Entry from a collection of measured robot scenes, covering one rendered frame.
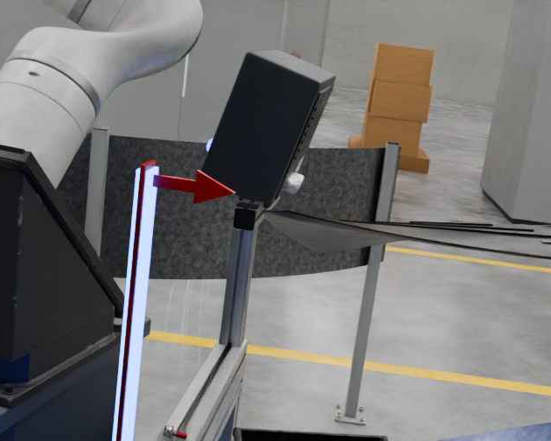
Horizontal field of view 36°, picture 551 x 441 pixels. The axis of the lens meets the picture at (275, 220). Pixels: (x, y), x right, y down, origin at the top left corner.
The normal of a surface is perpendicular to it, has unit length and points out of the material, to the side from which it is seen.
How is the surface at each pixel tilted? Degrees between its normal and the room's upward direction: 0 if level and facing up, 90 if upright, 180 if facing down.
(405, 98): 90
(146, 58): 125
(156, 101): 90
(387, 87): 90
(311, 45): 90
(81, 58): 61
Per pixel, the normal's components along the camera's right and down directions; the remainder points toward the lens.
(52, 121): 0.71, -0.13
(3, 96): -0.18, -0.55
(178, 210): 0.32, 0.25
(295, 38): -0.06, 0.22
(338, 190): 0.63, 0.25
